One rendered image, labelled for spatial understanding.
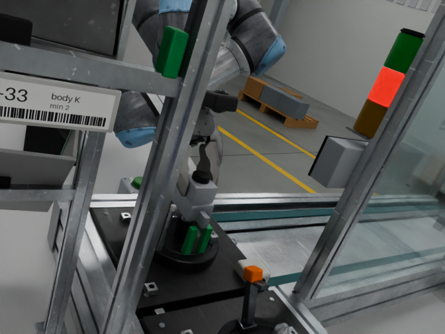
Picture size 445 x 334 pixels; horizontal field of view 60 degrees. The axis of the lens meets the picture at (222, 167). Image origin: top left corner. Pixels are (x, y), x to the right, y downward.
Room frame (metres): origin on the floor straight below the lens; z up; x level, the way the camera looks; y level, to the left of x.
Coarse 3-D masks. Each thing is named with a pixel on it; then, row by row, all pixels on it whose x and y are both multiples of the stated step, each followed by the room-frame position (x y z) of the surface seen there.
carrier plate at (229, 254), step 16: (96, 208) 0.59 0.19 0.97; (112, 208) 0.60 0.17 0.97; (128, 208) 0.62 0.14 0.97; (176, 208) 0.68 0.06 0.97; (96, 224) 0.55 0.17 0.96; (112, 224) 0.56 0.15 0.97; (128, 224) 0.57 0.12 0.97; (112, 240) 0.52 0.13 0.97; (224, 240) 0.63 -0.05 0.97; (112, 256) 0.49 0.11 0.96; (224, 256) 0.58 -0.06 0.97; (240, 256) 0.60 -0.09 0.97; (160, 272) 0.48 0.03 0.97; (176, 272) 0.50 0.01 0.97; (192, 272) 0.51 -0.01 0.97; (208, 272) 0.52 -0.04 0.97; (224, 272) 0.54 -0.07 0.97; (160, 288) 0.45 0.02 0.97; (176, 288) 0.46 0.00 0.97; (192, 288) 0.47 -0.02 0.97; (208, 288) 0.49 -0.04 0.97; (224, 288) 0.50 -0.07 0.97; (240, 288) 0.52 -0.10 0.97; (144, 304) 0.41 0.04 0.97; (160, 304) 0.42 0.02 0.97; (176, 304) 0.44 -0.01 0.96; (192, 304) 0.46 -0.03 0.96
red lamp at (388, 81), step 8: (384, 72) 0.59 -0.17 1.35; (392, 72) 0.58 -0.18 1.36; (376, 80) 0.60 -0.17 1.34; (384, 80) 0.58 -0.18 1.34; (392, 80) 0.58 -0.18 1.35; (400, 80) 0.58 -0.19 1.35; (376, 88) 0.59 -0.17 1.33; (384, 88) 0.58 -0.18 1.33; (392, 88) 0.58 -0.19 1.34; (368, 96) 0.60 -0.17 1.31; (376, 96) 0.58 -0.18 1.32; (384, 96) 0.58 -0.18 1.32; (392, 96) 0.58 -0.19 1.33; (384, 104) 0.58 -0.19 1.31
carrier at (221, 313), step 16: (208, 304) 0.45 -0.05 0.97; (224, 304) 0.46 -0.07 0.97; (240, 304) 0.48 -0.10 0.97; (256, 304) 0.49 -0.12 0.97; (272, 304) 0.50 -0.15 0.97; (144, 320) 0.38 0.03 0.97; (160, 320) 0.39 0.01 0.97; (176, 320) 0.40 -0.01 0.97; (192, 320) 0.41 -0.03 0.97; (208, 320) 0.42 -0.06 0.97; (224, 320) 0.43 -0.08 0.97; (240, 320) 0.41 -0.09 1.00; (256, 320) 0.43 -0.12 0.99; (272, 320) 0.47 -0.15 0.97; (288, 320) 0.48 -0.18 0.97
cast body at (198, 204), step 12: (192, 180) 0.55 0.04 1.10; (204, 180) 0.56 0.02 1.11; (192, 192) 0.54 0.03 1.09; (204, 192) 0.55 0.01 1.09; (216, 192) 0.56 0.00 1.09; (180, 204) 0.55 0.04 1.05; (192, 204) 0.54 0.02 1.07; (204, 204) 0.55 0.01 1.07; (192, 216) 0.53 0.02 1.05; (204, 216) 0.53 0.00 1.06; (204, 228) 0.53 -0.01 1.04
